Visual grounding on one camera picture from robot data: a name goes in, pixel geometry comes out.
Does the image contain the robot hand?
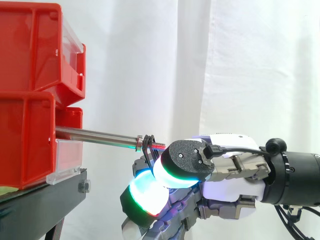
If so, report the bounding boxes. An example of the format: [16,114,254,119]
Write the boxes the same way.
[119,132,272,240]

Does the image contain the thin dark loops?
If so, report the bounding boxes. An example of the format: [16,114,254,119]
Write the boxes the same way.
[141,134,160,167]

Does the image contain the metal rod with threaded tip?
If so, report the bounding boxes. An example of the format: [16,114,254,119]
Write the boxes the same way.
[55,126,166,154]

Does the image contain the black stand with green tape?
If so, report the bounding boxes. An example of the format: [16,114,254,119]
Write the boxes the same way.
[0,168,92,240]

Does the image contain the red bin with clear plate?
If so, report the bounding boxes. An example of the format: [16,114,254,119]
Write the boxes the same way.
[0,91,84,191]
[0,3,87,107]

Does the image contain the thin black cable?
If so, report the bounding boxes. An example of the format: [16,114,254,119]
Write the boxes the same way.
[204,145,275,159]

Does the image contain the black coiled cable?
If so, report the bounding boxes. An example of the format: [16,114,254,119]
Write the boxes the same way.
[265,137,288,153]

